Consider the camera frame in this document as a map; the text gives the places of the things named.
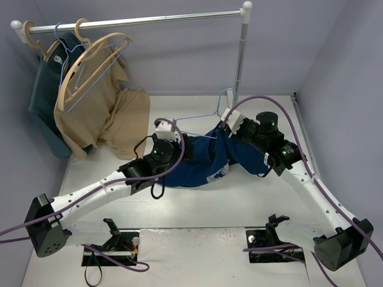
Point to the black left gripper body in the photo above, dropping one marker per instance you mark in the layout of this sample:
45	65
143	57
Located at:
186	146

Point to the beige hanging shirt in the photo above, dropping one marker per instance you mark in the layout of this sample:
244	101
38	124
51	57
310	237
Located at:
109	114

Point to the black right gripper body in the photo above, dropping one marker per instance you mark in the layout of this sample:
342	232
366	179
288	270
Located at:
245	128

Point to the light blue wire hanger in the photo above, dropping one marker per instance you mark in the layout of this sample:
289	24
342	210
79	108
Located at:
77	77
71	48
216	111

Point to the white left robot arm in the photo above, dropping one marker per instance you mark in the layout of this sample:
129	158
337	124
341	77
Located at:
53	223

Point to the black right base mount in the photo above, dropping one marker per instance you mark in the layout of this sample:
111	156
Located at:
267	247

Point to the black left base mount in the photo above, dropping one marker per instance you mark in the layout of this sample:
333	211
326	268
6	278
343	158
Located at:
121	246

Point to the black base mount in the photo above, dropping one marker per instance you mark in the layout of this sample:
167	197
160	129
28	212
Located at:
121	246
267	247

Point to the silver clothes rack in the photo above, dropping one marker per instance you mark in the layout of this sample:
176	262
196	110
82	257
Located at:
24	31

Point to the wooden hanger with beige shirt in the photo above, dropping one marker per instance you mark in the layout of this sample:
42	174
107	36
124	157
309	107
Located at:
93	48

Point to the blue Mickey Mouse t-shirt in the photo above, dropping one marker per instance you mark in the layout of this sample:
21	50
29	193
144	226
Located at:
213	154

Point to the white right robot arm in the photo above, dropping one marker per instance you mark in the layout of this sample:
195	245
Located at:
341	237

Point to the dark teal hanging shirt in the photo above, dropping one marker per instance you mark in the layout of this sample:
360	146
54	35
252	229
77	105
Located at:
42	104

